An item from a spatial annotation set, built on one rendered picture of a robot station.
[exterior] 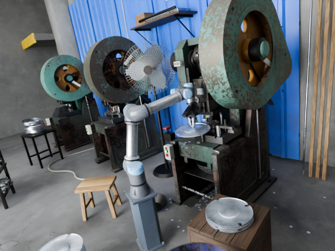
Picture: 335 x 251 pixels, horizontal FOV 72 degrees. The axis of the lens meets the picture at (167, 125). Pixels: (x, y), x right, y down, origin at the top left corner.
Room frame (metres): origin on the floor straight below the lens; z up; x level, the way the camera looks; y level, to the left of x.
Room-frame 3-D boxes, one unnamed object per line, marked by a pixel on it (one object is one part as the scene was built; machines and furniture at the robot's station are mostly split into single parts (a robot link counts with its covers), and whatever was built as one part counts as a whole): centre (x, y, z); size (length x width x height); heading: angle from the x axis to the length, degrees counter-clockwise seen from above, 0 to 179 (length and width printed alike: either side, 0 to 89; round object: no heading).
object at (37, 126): (3.79, 2.17, 0.40); 0.45 x 0.40 x 0.79; 53
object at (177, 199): (2.29, -0.31, 0.45); 0.92 x 0.12 x 0.90; 131
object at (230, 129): (1.87, -0.49, 0.76); 0.17 x 0.06 x 0.10; 41
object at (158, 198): (1.99, 0.27, 0.04); 0.30 x 0.30 x 0.07
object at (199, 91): (1.97, -0.35, 1.04); 0.17 x 0.15 x 0.30; 131
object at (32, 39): (6.97, 3.00, 2.44); 1.25 x 0.92 x 0.27; 41
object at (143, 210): (1.52, 0.27, 0.23); 0.19 x 0.19 x 0.45; 24
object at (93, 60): (3.54, 0.47, 0.87); 1.53 x 0.99 x 1.74; 129
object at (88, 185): (2.04, 0.77, 0.16); 0.34 x 0.24 x 0.34; 85
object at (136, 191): (1.52, 0.27, 0.50); 0.15 x 0.15 x 0.10
